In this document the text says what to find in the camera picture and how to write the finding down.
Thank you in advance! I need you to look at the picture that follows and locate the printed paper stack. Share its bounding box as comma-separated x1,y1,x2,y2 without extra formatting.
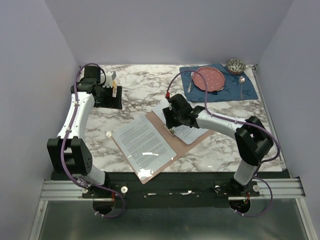
152,100,208,145

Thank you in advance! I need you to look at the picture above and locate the pink folder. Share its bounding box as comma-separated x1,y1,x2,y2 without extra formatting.
111,106,216,185

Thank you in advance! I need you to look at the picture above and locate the printed paper sheet top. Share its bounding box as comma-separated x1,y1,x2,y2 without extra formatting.
112,115,177,184

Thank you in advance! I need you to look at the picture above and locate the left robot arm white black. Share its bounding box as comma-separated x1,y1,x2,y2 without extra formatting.
46,63,122,198

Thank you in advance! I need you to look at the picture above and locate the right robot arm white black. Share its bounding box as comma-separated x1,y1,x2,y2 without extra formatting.
162,94,274,196

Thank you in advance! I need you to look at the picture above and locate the metal folder clip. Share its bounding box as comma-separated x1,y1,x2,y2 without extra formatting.
163,124,176,137

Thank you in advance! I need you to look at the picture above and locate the orange woven mat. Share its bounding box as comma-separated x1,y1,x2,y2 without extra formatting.
112,79,117,94

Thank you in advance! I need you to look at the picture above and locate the silver fork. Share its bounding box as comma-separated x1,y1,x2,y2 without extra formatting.
187,71,194,93

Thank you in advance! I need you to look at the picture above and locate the pink dotted plate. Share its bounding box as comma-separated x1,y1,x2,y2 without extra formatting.
192,66,225,92

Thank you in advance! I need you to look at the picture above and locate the blue cloth placemat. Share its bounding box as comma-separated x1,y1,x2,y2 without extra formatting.
179,63,258,103

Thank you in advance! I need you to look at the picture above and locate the silver spoon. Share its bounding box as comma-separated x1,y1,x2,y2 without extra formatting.
238,75,246,100

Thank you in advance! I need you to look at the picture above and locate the floral patterned bowl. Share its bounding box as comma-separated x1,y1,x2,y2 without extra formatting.
226,58,247,75

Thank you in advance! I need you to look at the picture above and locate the black mounting base plate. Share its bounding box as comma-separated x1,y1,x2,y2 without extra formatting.
82,172,260,209

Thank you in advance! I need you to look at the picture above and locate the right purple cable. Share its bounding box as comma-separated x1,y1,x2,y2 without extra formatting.
165,70,281,165

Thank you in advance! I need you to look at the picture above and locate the purple cable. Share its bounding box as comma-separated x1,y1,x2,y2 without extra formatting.
165,70,281,165
60,62,126,218

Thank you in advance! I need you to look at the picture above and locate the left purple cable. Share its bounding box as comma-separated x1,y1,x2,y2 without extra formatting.
60,62,126,218

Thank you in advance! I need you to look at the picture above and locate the aluminium rail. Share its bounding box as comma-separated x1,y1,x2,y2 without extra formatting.
40,178,306,201

